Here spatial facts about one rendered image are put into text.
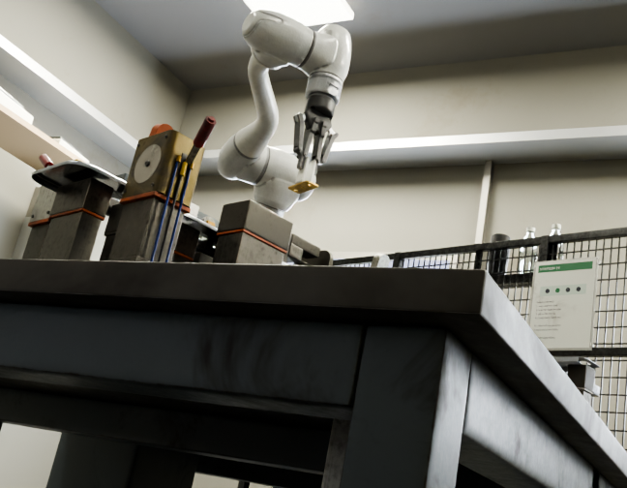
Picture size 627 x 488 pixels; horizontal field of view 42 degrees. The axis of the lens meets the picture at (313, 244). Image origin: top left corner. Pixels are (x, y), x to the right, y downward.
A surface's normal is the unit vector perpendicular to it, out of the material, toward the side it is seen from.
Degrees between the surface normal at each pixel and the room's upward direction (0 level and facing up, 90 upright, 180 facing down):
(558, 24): 180
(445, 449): 90
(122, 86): 90
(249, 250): 90
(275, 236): 90
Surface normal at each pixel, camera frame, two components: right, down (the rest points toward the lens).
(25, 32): 0.88, 0.00
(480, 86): -0.44, -0.38
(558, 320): -0.67, -0.36
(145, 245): 0.72, -0.10
